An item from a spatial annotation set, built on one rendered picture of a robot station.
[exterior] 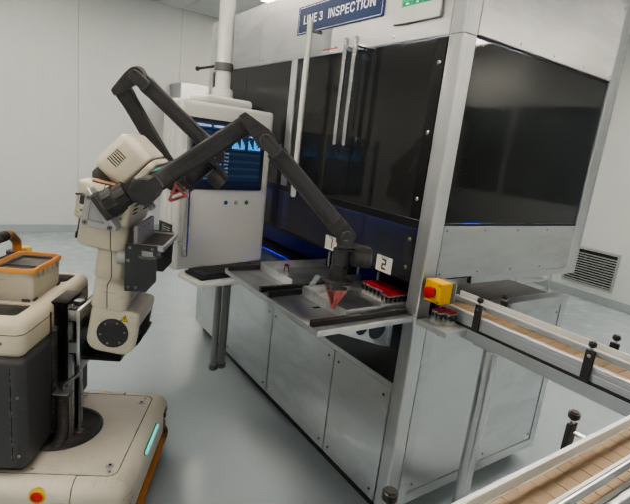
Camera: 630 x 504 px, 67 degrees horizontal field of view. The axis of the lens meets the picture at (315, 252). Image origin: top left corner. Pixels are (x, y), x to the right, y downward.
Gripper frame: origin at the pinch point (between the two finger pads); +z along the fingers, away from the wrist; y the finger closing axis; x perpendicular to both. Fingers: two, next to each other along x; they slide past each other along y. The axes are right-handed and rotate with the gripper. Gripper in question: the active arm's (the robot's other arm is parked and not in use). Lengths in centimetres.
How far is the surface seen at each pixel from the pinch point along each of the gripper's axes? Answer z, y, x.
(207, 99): -64, -17, 89
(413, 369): 21.2, 31.1, -12.4
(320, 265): 2, 32, 54
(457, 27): -92, 23, -9
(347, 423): 59, 29, 14
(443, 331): 1.5, 27.7, -24.2
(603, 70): -98, 108, -11
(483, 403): 25, 44, -34
